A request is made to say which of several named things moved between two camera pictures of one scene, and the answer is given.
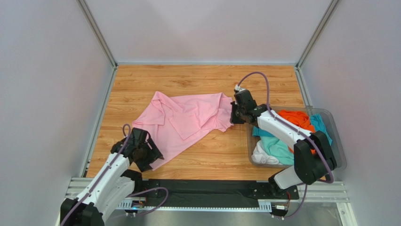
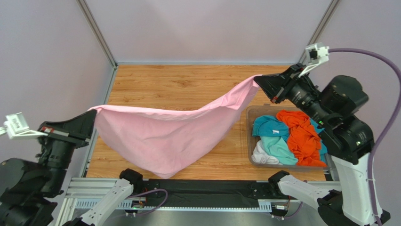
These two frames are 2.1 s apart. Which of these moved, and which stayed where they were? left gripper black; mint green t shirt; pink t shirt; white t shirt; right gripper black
Moved: pink t shirt; right gripper black; left gripper black
Stayed: white t shirt; mint green t shirt
